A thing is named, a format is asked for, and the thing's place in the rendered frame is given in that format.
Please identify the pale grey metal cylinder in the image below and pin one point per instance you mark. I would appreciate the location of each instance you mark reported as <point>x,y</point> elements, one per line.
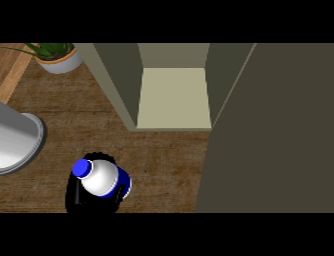
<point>1,136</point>

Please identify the olive open cabinet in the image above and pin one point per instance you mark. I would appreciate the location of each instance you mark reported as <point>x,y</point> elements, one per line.
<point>171,100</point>

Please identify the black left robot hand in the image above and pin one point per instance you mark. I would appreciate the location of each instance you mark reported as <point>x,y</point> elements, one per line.
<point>88,205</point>

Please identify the white and orange plant pot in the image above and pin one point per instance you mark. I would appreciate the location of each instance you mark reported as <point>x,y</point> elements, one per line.
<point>60,65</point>

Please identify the green leafy plant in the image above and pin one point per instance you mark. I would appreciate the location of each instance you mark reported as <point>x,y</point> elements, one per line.
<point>52,49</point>

